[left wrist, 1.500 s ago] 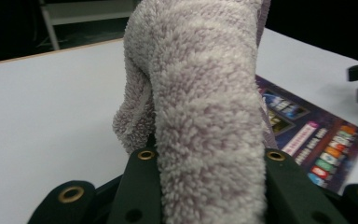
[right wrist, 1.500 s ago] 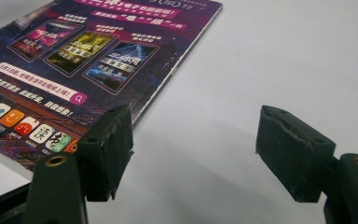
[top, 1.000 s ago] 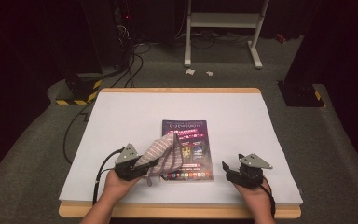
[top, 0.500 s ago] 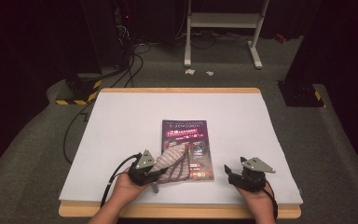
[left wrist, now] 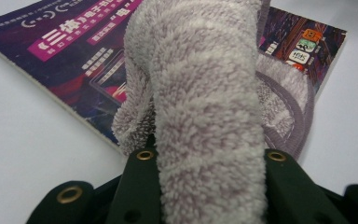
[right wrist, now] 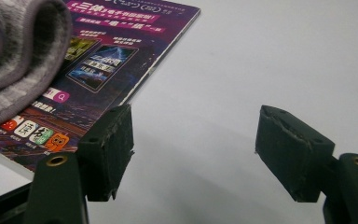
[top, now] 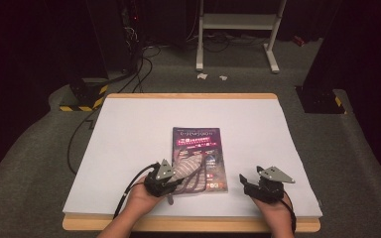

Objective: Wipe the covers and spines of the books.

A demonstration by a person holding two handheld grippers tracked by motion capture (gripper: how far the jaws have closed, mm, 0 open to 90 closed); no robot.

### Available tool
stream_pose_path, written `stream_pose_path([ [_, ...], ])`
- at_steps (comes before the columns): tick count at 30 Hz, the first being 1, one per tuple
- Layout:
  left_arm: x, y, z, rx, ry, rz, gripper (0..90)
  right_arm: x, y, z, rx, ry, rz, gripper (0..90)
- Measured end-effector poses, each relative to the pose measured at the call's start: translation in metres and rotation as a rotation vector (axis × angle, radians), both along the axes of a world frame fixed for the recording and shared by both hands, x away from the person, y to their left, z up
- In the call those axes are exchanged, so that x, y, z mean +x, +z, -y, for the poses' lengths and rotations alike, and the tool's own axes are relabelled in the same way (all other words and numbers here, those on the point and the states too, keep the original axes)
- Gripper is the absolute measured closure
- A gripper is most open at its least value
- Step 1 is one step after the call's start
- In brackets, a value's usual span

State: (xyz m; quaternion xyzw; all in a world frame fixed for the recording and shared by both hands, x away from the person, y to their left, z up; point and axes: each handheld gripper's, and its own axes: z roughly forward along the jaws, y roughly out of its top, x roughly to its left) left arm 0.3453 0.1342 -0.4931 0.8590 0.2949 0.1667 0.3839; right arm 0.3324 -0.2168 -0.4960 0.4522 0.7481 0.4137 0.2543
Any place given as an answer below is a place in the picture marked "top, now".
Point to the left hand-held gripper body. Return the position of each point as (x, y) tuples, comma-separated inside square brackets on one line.
[(160, 183)]

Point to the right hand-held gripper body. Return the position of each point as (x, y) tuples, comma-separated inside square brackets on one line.
[(267, 191)]

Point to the striped towel with purple trim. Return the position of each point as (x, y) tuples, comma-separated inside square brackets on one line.
[(188, 170)]

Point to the glossy colourful magazine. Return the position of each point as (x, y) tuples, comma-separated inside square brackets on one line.
[(196, 142)]

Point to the person's right hand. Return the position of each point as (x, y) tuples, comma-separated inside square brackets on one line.
[(274, 213)]

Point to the person's left hand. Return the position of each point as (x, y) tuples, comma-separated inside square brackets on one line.
[(142, 201)]

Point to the wooden table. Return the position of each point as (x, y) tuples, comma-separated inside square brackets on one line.
[(191, 224)]

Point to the black base with yellow stripes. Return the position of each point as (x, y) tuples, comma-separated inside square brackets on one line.
[(322, 100), (86, 99)]

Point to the white paper scrap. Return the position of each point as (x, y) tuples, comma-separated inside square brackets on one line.
[(223, 78), (202, 76)]

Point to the small red object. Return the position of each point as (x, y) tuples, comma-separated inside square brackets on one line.
[(298, 40)]

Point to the white metal stand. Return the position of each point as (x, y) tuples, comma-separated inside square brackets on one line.
[(238, 21)]

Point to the dark equipment rack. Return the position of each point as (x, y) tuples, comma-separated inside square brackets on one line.
[(133, 29)]

